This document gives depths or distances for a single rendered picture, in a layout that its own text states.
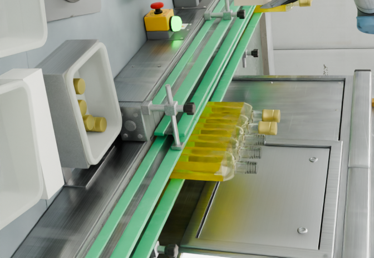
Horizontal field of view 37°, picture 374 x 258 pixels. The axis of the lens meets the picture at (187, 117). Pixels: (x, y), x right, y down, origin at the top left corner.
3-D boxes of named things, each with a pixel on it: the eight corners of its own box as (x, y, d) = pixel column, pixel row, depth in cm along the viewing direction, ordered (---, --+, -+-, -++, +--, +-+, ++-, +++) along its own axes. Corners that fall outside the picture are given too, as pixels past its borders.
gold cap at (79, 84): (57, 82, 114) (75, 82, 113) (65, 74, 117) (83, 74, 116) (61, 97, 116) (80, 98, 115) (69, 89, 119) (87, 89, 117)
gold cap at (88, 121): (67, 118, 118) (85, 119, 117) (74, 110, 121) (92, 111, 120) (70, 133, 120) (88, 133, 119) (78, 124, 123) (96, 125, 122)
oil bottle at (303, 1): (240, 13, 227) (310, 11, 218) (239, 0, 224) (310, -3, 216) (242, 9, 231) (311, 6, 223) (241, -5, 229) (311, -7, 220)
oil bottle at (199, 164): (149, 178, 135) (235, 183, 128) (145, 159, 132) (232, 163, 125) (156, 164, 139) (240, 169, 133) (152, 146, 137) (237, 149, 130)
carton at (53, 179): (21, 197, 107) (48, 199, 105) (-7, 78, 98) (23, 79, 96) (38, 182, 112) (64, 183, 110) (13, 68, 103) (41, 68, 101)
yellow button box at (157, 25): (146, 39, 165) (169, 39, 162) (141, 15, 161) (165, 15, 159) (153, 30, 170) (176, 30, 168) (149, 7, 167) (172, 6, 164)
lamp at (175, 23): (170, 33, 163) (180, 33, 162) (167, 19, 161) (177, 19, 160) (174, 28, 166) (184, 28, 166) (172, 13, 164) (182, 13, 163)
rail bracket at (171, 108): (148, 149, 133) (198, 152, 129) (136, 87, 124) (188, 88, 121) (152, 143, 135) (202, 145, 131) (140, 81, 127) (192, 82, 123)
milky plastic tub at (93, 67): (57, 168, 118) (93, 170, 115) (28, 73, 107) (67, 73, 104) (90, 125, 132) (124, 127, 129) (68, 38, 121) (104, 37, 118)
